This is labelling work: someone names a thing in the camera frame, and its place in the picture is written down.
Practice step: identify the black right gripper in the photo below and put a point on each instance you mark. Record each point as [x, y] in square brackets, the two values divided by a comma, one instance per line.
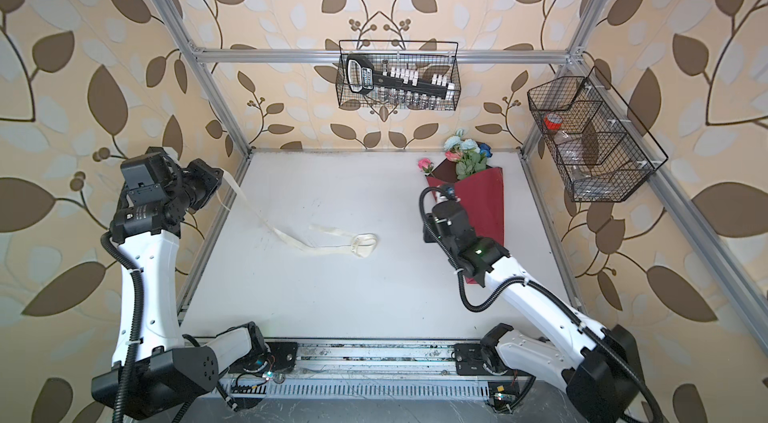
[429, 234]

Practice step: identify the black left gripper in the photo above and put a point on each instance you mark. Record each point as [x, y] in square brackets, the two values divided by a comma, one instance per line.
[199, 171]

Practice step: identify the dark red wrapping paper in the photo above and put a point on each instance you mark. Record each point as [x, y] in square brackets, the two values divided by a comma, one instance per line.
[481, 195]

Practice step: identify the light blue fake rose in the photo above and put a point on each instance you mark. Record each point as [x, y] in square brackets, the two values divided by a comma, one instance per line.
[472, 161]

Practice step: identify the pink fake rose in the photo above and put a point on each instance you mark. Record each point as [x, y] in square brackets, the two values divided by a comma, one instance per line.
[453, 156]

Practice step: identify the magenta fake rose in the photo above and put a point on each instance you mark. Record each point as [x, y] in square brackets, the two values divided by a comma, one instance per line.
[426, 166]

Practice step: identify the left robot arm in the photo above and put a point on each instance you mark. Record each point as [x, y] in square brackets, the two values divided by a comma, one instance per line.
[155, 367]

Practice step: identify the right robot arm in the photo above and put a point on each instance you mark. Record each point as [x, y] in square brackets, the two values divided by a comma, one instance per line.
[596, 367]

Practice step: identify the plastic bottle red cap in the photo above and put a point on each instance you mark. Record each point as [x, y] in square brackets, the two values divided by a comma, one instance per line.
[575, 152]

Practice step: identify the black tool in basket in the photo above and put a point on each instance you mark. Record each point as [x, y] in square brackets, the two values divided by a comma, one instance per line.
[369, 74]

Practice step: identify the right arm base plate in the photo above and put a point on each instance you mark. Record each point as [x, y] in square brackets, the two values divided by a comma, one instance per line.
[475, 359]

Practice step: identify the right wire basket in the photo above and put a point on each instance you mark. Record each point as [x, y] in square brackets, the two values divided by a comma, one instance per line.
[628, 153]

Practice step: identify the wire basket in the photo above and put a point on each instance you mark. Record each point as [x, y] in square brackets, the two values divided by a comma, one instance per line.
[432, 51]
[628, 153]

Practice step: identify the back wire basket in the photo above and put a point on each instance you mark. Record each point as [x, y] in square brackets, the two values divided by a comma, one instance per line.
[432, 51]

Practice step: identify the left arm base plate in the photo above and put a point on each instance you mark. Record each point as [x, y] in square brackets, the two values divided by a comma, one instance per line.
[279, 357]

